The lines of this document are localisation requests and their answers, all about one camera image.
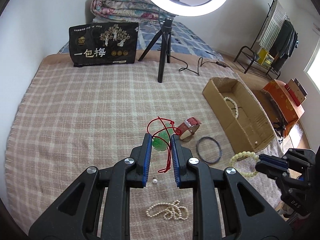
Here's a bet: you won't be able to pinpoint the white ring light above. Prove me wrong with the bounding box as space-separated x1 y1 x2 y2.
150 0 227 17

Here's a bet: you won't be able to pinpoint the open cardboard box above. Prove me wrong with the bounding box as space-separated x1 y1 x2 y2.
202 77 275 153

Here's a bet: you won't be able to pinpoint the black power cable with remote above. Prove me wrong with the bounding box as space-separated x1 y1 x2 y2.
170 55 233 77

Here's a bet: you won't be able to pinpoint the blue patterned bed sheet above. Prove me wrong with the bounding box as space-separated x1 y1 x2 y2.
57 17 223 61

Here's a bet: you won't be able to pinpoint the folded floral quilt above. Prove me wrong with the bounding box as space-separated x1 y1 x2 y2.
91 0 175 23

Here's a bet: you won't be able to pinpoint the twisted pearl necklace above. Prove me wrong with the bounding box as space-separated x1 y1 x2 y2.
223 96 239 119

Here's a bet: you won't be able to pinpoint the green jade pendant red cord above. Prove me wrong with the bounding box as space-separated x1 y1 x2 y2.
146 116 182 173

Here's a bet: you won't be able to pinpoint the red leather watch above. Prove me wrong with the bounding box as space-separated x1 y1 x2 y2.
178 117 201 140

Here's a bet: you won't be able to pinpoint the dark hanging clothes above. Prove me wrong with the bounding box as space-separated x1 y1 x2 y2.
269 20 299 73

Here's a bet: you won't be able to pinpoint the red and tan box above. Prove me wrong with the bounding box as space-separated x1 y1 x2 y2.
285 79 308 106

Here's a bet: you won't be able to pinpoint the black clothes rack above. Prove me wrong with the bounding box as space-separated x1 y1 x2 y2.
234 0 299 79

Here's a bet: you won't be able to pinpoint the black snack bag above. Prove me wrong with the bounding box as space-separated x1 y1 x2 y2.
69 22 139 67

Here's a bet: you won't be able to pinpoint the dark green bangle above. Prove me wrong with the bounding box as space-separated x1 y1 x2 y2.
196 136 222 165

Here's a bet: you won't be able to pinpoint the orange gift box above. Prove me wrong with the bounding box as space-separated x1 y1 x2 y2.
262 80 305 137

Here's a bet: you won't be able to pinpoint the black tripod stand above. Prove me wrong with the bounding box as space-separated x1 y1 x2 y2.
138 18 173 83

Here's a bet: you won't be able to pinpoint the striped hanging cloth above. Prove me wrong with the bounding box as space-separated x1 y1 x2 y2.
257 0 287 51

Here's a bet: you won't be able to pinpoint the long pearl necklace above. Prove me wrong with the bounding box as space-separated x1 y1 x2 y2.
145 199 189 221

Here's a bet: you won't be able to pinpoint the yellow box on rack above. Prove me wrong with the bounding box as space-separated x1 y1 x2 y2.
257 48 274 69

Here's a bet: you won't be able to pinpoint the cream bead bracelet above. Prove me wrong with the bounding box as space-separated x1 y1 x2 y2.
228 151 261 178

